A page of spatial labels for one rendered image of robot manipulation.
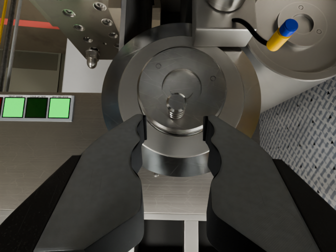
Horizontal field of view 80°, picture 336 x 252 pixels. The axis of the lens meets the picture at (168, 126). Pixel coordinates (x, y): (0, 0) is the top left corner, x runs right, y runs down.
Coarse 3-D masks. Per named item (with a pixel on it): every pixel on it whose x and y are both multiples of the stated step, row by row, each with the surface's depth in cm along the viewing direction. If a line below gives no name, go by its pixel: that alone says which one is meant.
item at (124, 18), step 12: (132, 0) 25; (144, 0) 35; (132, 12) 25; (144, 12) 35; (120, 24) 21; (132, 24) 25; (144, 24) 35; (120, 36) 21; (132, 36) 25; (120, 48) 21
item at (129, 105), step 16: (144, 48) 19; (160, 48) 19; (208, 48) 19; (128, 64) 19; (144, 64) 19; (224, 64) 19; (128, 80) 19; (240, 80) 18; (128, 96) 18; (240, 96) 18; (128, 112) 18; (224, 112) 18; (240, 112) 18; (144, 144) 18; (160, 144) 18; (176, 144) 18; (192, 144) 18
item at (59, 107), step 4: (52, 100) 53; (56, 100) 53; (60, 100) 53; (64, 100) 53; (68, 100) 53; (52, 104) 52; (56, 104) 52; (60, 104) 52; (64, 104) 52; (68, 104) 52; (52, 108) 52; (56, 108) 52; (60, 108) 52; (64, 108) 52; (68, 108) 52; (52, 112) 52; (56, 112) 52; (60, 112) 52; (64, 112) 52; (52, 116) 52; (56, 116) 52; (60, 116) 52; (64, 116) 52
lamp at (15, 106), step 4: (8, 100) 53; (12, 100) 53; (16, 100) 53; (20, 100) 53; (4, 104) 53; (8, 104) 53; (12, 104) 53; (16, 104) 53; (20, 104) 53; (4, 108) 52; (8, 108) 52; (12, 108) 52; (16, 108) 52; (20, 108) 52; (4, 112) 52; (8, 112) 52; (12, 112) 52; (16, 112) 52; (20, 112) 52; (4, 116) 52; (8, 116) 52; (12, 116) 52; (16, 116) 52; (20, 116) 52
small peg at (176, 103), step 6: (168, 96) 14; (174, 96) 14; (180, 96) 14; (168, 102) 14; (174, 102) 14; (180, 102) 14; (186, 102) 14; (168, 108) 14; (174, 108) 14; (180, 108) 14; (168, 114) 16; (174, 114) 14; (180, 114) 15
